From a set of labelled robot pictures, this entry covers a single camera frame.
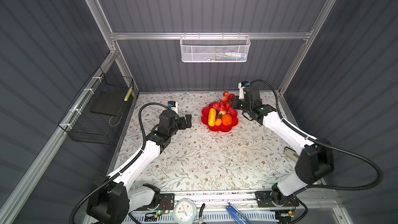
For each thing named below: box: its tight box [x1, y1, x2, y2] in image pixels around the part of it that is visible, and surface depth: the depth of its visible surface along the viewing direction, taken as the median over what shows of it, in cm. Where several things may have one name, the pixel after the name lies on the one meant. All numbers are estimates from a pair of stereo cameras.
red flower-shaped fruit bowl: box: [201, 102, 239, 133], surface depth 101 cm
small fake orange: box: [214, 118, 222, 126], surface depth 100 cm
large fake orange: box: [221, 113, 233, 126], surface depth 100 cm
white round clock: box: [172, 197, 198, 224], surface depth 70 cm
